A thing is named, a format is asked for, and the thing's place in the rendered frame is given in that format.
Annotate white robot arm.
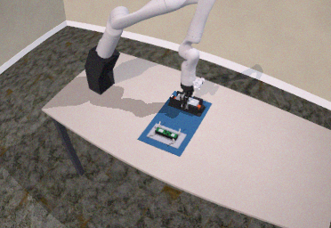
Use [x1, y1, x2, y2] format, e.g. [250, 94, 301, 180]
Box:
[96, 0, 216, 90]

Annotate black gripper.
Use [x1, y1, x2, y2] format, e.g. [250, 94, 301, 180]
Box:
[180, 83, 194, 109]

